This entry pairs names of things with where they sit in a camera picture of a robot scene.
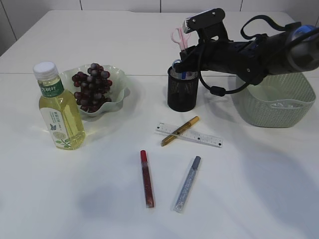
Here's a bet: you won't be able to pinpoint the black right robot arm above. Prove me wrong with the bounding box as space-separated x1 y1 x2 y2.
174 25 319 85

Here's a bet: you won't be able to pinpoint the green woven plastic basket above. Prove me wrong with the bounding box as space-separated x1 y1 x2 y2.
232 73 316 128

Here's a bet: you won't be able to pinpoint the gold marker pen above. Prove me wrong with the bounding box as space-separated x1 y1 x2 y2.
161 116 200 147

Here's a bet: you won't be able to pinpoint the pink purple scissors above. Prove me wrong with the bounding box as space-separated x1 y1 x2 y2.
170 27 190 51

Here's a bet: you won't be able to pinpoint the black mesh pen cup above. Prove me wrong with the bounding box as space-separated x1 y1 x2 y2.
167 67 199 112

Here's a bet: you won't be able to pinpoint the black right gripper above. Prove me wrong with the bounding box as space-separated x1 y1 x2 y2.
174 24 270 87

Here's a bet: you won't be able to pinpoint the blue capped scissors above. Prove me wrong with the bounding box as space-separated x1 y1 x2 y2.
171 59 187 80

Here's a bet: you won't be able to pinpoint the red glitter glue tube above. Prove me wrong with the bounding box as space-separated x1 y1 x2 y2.
140 150 155 208

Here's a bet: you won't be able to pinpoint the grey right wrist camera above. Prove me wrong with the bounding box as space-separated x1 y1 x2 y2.
182 8 225 34

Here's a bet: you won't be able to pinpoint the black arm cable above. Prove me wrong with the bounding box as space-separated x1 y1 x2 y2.
198 14 287 97

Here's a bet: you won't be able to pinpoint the purple artificial grape bunch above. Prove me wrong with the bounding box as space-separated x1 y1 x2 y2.
72 63 113 113

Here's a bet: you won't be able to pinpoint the silver glitter glue tube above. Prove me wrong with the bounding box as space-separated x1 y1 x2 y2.
173 156 201 213

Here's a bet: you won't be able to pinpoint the clear plastic ruler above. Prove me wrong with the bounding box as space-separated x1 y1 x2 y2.
156 123 223 148

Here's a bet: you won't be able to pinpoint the yellow tea bottle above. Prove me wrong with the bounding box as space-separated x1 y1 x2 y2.
33 61 85 150

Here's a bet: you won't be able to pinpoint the clear plastic sheet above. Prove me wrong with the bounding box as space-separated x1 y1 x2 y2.
270 101 301 109

